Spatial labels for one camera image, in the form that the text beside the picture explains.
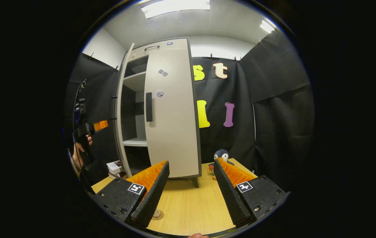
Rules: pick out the large ceiling light panel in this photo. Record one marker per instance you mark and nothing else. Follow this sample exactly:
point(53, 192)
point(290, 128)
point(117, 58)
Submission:
point(174, 8)

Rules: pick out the round wooden coaster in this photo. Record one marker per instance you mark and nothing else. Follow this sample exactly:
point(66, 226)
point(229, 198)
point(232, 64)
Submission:
point(159, 217)

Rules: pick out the small ceiling light panel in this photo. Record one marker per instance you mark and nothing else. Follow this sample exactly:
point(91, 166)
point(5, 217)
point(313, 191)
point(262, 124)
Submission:
point(267, 26)

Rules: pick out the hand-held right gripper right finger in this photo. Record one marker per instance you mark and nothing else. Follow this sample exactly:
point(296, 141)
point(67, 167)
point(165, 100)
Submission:
point(229, 195)

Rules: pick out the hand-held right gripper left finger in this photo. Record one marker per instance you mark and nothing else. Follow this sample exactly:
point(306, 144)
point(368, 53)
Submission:
point(155, 195)

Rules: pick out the grey cabinet door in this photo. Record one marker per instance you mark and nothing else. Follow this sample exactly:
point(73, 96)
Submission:
point(174, 132)
point(120, 132)

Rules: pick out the grey cabinet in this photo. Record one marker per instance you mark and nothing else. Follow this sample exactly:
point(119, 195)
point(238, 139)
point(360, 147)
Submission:
point(135, 82)

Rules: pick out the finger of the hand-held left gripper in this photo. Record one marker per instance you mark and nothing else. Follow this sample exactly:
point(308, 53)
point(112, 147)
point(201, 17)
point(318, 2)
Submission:
point(101, 125)

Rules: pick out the penguin plush toy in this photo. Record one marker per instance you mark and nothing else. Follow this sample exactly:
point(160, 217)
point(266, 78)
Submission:
point(221, 154)

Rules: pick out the stack of books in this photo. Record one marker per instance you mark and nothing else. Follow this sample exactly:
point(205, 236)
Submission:
point(114, 167)

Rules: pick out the black backdrop cloth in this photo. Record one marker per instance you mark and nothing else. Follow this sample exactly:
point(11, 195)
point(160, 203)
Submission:
point(274, 132)

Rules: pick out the grey cabinet drawer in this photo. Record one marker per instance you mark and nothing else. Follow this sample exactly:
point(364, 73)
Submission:
point(179, 44)

